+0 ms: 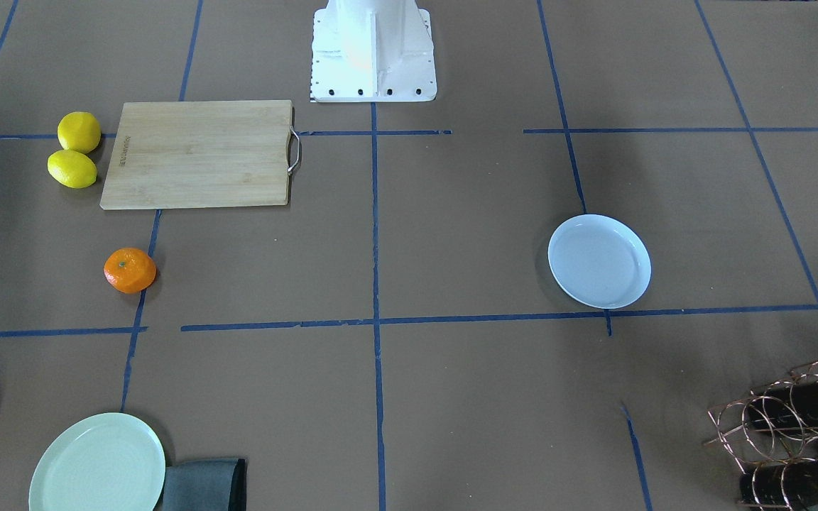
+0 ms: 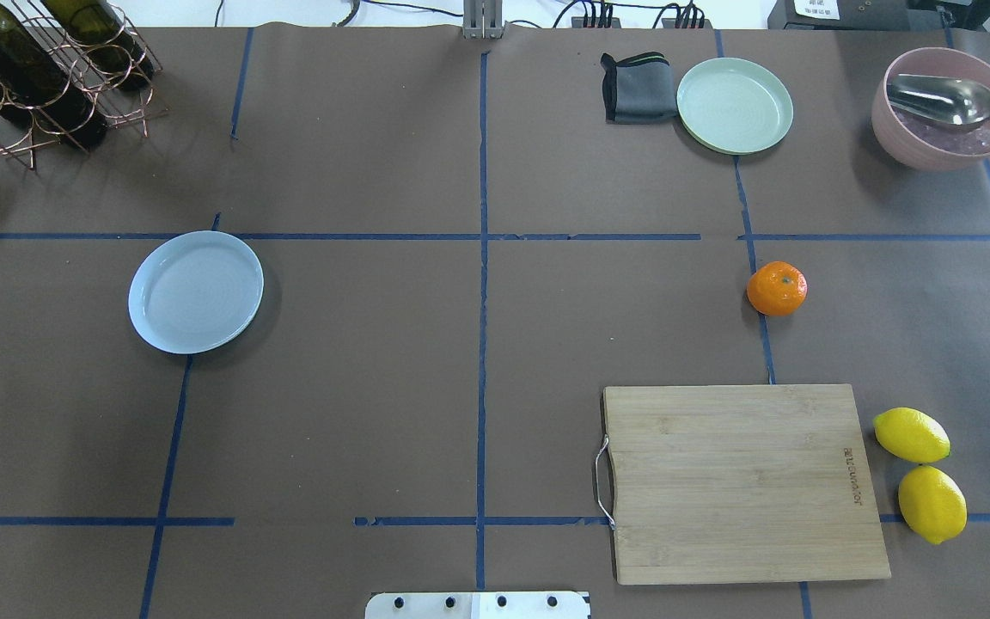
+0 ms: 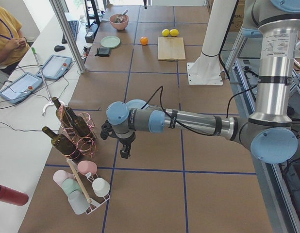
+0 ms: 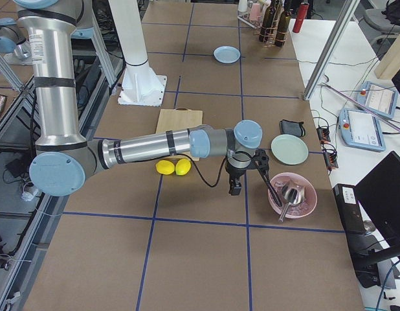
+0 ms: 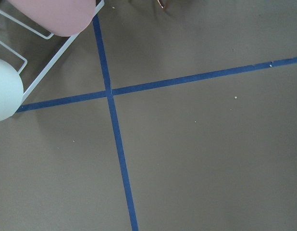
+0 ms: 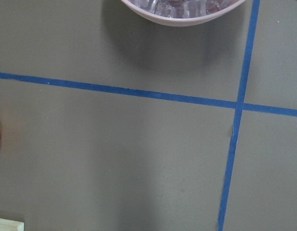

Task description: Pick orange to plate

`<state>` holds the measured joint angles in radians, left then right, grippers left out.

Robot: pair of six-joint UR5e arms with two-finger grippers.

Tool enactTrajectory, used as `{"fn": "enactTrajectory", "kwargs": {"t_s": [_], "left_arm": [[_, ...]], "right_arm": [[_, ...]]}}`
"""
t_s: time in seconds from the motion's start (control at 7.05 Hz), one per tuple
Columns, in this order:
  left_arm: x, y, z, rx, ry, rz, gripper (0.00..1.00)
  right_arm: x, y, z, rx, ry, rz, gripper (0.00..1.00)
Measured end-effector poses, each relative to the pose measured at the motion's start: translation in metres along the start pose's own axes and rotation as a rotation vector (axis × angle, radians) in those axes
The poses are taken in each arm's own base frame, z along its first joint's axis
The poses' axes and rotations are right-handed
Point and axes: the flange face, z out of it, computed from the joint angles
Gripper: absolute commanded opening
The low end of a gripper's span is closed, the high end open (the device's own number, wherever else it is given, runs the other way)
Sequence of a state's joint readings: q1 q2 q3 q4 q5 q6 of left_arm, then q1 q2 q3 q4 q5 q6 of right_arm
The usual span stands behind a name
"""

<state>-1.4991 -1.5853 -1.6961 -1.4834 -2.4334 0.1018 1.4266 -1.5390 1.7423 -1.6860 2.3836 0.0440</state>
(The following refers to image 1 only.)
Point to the dark grey folded cloth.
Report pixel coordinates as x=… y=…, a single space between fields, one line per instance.
x=206 y=484

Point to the orange mandarin fruit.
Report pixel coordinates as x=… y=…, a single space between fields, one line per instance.
x=130 y=270

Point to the bamboo cutting board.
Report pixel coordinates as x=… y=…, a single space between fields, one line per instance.
x=201 y=154

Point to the yellow lemon upper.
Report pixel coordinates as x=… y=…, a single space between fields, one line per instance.
x=79 y=131

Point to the copper wire bottle rack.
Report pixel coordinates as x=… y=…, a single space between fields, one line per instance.
x=771 y=434

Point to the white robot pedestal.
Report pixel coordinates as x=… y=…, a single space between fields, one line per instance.
x=372 y=51

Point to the yellow lemon lower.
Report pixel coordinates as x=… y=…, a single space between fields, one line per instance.
x=72 y=169

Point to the light green plate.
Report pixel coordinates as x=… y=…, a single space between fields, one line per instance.
x=109 y=461

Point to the light blue plate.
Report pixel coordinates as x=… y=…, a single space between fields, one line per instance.
x=599 y=261

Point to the yellow lemon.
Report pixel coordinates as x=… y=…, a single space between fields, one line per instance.
x=79 y=131
x=72 y=169

